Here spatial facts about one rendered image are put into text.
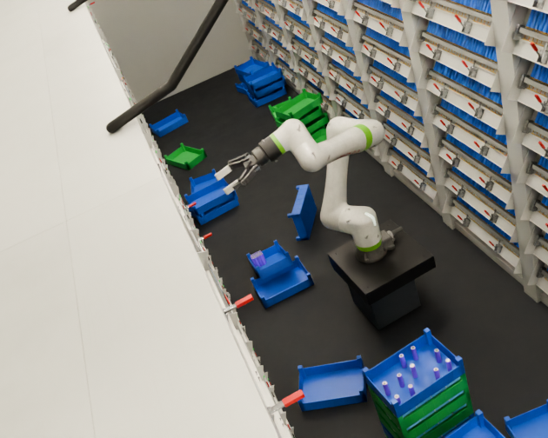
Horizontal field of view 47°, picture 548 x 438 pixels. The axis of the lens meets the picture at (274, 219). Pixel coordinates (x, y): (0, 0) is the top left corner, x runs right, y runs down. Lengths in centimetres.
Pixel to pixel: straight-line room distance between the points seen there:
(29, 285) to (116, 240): 16
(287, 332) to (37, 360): 244
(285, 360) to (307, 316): 29
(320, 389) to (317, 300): 59
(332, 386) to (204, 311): 217
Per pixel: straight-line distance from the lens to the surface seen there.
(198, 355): 84
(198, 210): 431
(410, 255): 300
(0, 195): 153
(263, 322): 344
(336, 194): 296
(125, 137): 149
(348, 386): 301
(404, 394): 243
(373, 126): 282
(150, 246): 108
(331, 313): 335
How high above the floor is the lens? 232
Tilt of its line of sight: 34 degrees down
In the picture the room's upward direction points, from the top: 22 degrees counter-clockwise
